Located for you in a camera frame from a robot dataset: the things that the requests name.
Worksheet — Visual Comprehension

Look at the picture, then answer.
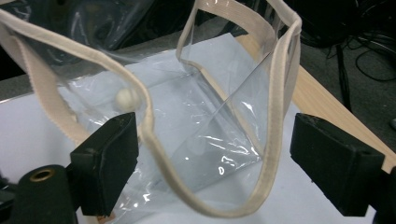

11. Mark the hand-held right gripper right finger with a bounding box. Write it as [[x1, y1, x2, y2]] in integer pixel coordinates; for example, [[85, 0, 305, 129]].
[[289, 112, 386, 217]]

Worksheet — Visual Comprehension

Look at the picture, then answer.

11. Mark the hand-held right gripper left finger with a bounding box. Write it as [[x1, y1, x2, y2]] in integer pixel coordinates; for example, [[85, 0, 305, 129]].
[[69, 111, 140, 217]]

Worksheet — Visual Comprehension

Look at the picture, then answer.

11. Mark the small white ball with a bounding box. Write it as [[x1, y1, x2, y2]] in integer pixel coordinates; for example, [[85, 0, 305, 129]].
[[114, 87, 140, 113]]

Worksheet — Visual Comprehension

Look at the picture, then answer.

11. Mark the clear plastic bag beige trim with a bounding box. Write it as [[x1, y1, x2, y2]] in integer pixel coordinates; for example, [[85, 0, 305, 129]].
[[0, 0, 304, 219]]

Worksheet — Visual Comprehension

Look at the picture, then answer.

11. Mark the wooden table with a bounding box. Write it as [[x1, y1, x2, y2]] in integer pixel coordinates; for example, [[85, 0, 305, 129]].
[[235, 33, 396, 174]]

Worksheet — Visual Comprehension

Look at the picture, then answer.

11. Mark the bundle of floor cables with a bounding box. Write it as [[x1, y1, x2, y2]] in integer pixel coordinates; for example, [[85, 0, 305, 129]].
[[298, 0, 396, 114]]

